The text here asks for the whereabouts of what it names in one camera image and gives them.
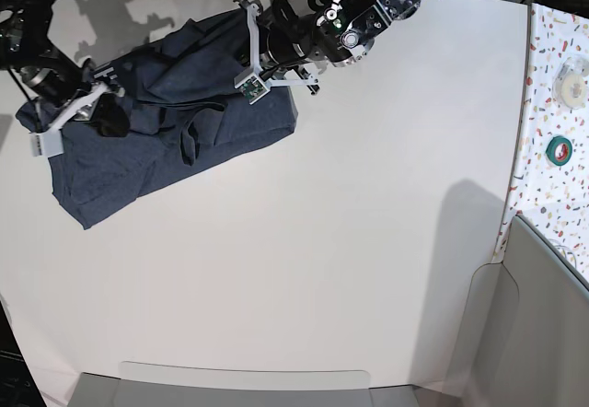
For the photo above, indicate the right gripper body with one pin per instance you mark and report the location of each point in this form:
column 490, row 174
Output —
column 55, row 92

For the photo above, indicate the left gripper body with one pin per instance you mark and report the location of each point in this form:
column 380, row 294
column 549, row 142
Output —
column 282, row 52

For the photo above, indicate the dark blue t-shirt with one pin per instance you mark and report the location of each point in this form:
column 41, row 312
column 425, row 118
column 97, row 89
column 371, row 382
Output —
column 181, row 115

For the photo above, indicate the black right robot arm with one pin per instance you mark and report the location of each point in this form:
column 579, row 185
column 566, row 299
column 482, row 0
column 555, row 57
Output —
column 31, row 58

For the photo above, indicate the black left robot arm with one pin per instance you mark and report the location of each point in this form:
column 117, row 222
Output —
column 352, row 24

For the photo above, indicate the green tape roll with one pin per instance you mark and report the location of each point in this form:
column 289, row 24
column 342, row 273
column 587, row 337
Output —
column 559, row 151

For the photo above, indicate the clear tape dispenser roll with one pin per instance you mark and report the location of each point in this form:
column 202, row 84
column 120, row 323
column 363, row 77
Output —
column 570, row 87

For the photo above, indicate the terrazzo patterned table cover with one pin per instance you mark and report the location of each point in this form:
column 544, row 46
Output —
column 553, row 199

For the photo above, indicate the grey chair bottom edge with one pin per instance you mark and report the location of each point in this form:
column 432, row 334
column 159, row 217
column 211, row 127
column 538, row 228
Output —
column 142, row 384

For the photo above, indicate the grey chair right side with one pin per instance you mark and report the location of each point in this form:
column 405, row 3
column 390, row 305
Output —
column 523, row 339

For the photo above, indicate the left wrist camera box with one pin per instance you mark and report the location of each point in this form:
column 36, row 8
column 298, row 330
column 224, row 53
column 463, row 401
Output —
column 251, row 86

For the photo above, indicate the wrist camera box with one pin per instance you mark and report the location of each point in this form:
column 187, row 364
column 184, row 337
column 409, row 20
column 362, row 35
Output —
column 251, row 86
column 48, row 144

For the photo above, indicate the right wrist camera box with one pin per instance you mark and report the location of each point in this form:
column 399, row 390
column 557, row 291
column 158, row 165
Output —
column 48, row 144

